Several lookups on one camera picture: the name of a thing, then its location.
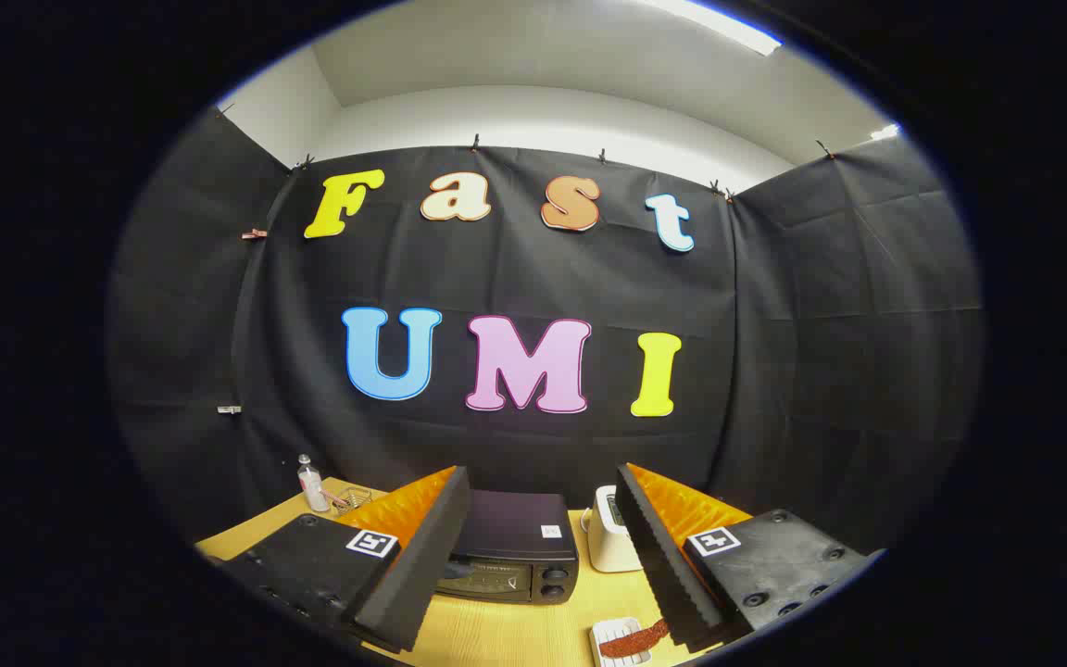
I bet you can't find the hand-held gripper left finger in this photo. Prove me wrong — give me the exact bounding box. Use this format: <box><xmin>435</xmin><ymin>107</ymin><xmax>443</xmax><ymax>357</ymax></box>
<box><xmin>219</xmin><ymin>466</ymin><xmax>472</xmax><ymax>654</ymax></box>

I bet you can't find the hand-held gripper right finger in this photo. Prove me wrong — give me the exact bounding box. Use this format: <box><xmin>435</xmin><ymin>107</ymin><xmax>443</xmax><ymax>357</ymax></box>
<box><xmin>615</xmin><ymin>463</ymin><xmax>872</xmax><ymax>654</ymax></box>

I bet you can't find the reddish brown meat piece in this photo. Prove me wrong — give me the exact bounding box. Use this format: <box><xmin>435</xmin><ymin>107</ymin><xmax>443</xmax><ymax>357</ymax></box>
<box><xmin>599</xmin><ymin>619</ymin><xmax>671</xmax><ymax>660</ymax></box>

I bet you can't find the black toaster oven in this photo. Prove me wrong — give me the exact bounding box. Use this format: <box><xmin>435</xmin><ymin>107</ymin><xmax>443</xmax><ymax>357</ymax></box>
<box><xmin>434</xmin><ymin>490</ymin><xmax>581</xmax><ymax>606</ymax></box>

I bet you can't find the white toaster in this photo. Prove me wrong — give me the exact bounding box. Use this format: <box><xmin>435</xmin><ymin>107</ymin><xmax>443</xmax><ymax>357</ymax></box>
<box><xmin>586</xmin><ymin>485</ymin><xmax>644</xmax><ymax>573</ymax></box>

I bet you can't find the white ridged plate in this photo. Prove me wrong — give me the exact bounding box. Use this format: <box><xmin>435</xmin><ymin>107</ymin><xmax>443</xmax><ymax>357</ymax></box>
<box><xmin>590</xmin><ymin>616</ymin><xmax>673</xmax><ymax>667</ymax></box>

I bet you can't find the clear plastic bottle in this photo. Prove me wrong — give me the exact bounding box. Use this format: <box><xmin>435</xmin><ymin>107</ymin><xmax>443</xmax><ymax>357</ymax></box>
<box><xmin>297</xmin><ymin>454</ymin><xmax>332</xmax><ymax>513</ymax></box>

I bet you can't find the black backdrop cloth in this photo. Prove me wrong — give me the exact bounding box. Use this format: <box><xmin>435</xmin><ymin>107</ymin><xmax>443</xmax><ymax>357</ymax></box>
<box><xmin>107</xmin><ymin>107</ymin><xmax>986</xmax><ymax>557</ymax></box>

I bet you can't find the row of black clips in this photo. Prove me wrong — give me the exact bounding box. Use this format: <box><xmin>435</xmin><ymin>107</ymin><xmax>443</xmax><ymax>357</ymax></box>
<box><xmin>216</xmin><ymin>104</ymin><xmax>837</xmax><ymax>203</ymax></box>

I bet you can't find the ceiling light strip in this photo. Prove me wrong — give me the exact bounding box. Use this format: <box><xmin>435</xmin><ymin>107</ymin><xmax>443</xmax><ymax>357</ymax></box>
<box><xmin>635</xmin><ymin>0</ymin><xmax>785</xmax><ymax>57</ymax></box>

